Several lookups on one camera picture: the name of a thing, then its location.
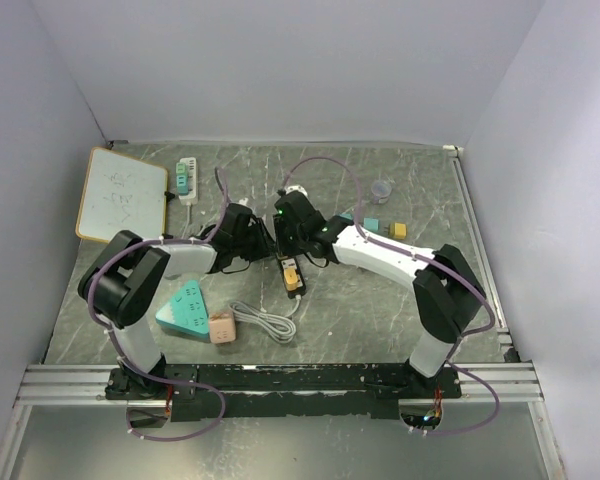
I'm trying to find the white strip cable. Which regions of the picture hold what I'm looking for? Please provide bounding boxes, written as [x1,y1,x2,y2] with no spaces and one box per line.
[179,203,195,241]

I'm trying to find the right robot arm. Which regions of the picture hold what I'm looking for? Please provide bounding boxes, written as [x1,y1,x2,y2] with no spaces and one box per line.
[274,189,485,398]

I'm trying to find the grey coiled power cable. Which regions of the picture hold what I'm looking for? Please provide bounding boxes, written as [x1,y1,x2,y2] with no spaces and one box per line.
[228,295,304,345]

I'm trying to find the teal triangular socket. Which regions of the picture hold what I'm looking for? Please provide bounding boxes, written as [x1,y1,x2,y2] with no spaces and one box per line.
[155,280,210,342]

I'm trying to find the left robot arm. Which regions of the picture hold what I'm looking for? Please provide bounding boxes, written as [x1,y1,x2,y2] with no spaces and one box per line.
[78,203,274,399]

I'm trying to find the pink cube socket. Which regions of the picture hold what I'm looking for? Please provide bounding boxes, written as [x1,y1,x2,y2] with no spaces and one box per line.
[208,311,237,345]

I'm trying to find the clear plastic cup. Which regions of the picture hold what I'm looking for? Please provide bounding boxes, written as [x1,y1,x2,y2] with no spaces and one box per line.
[370,180,392,205]

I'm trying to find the small whiteboard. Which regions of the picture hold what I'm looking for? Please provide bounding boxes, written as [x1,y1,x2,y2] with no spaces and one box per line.
[75,147,169,243]

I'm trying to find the black power strip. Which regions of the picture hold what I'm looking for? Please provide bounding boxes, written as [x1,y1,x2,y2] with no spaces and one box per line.
[277,256,306,299]

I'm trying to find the white power strip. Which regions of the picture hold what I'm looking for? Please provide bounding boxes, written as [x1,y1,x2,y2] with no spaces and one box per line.
[177,157,198,206]

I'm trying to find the green plug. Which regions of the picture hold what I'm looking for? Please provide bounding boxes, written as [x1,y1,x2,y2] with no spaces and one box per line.
[176,161,189,178]

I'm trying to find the black base bar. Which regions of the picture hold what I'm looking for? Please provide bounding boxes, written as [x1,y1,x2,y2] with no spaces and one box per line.
[104,363,461,422]

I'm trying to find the aluminium rail frame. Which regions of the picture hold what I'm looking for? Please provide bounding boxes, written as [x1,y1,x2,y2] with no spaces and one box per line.
[0,144,566,480]

